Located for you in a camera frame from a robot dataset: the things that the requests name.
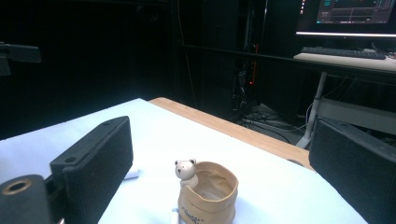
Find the white metal desk frame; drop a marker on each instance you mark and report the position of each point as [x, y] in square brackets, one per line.
[358, 115]

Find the white desk top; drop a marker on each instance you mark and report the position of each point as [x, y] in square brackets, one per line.
[358, 62]

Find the beige bear pen holder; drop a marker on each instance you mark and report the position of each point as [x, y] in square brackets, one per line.
[211, 202]

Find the dark computer equipment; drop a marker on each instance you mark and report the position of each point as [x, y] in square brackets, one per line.
[246, 81]

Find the computer monitor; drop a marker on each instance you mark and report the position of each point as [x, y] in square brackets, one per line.
[351, 15]

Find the white and green glue stick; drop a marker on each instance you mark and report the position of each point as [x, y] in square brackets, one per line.
[132, 174]

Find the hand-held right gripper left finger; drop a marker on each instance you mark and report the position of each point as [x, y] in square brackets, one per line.
[93, 161]

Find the white table mat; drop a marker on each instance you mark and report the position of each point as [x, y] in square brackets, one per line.
[218, 140]

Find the black keyboard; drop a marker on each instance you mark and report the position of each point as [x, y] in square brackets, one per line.
[342, 52]

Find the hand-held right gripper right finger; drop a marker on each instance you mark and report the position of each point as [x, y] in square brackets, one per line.
[355, 168]

